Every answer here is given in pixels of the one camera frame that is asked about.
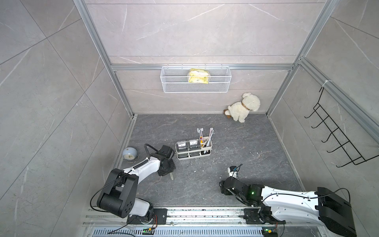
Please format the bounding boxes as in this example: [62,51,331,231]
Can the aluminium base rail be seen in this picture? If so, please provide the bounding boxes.
[78,206,333,237]

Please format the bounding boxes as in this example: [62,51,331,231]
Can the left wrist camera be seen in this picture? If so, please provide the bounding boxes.
[159,145,175,160]

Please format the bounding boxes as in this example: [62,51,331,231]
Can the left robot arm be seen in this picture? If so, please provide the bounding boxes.
[89,144,176,225]

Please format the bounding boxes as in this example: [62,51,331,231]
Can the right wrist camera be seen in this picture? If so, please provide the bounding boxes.
[228,166,238,179]

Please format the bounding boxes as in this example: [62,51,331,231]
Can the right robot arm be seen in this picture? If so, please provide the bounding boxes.
[219,176,357,237]

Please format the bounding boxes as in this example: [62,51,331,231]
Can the black wall hook rack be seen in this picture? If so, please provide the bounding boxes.
[304,87,379,168]

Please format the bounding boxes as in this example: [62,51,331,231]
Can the yellow packet in basket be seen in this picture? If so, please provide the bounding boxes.
[188,69,210,84]

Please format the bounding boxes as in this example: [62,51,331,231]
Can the white toothbrush holder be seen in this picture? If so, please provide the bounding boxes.
[175,137,213,161]

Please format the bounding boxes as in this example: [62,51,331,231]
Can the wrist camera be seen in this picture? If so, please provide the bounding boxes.
[228,166,238,179]
[159,145,175,160]

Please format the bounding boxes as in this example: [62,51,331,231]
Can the white wire wall basket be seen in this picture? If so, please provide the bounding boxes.
[160,66,232,93]

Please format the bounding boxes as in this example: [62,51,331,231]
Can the white plush dog toy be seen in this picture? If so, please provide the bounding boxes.
[224,92,261,123]

